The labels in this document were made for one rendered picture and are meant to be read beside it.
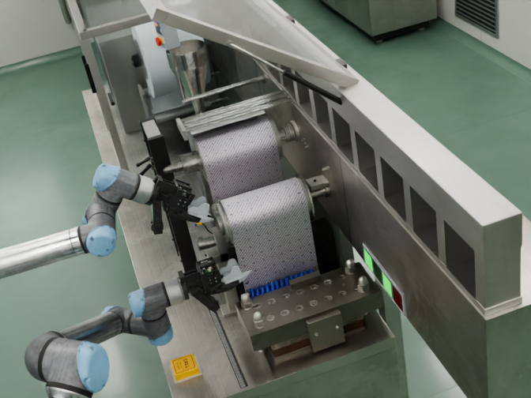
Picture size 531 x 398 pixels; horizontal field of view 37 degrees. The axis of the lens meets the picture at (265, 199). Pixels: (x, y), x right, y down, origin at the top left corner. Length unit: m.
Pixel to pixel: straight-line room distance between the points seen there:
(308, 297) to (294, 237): 0.18
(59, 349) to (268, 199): 0.71
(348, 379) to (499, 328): 0.85
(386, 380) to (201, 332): 0.58
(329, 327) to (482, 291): 0.80
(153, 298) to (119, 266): 2.22
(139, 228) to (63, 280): 1.55
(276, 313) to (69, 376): 0.63
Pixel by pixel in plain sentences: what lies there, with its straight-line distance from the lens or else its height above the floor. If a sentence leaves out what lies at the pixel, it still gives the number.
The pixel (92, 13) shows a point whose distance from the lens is 3.25.
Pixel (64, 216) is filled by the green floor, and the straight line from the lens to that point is 5.13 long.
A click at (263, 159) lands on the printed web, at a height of 1.31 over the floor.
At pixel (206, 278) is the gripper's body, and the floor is 1.15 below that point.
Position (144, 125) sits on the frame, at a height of 1.44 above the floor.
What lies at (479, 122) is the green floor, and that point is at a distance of 5.29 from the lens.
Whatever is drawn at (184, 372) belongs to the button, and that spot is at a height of 0.92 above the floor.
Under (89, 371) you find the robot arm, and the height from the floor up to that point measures 1.22.
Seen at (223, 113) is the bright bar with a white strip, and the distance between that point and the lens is 2.47.
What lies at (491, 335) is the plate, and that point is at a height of 1.40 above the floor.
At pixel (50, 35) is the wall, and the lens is 7.77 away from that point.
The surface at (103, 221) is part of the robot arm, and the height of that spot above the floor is 1.43.
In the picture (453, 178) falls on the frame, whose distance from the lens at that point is 1.60.
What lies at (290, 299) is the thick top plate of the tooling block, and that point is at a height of 1.03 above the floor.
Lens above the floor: 2.50
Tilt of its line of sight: 32 degrees down
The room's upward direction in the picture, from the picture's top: 11 degrees counter-clockwise
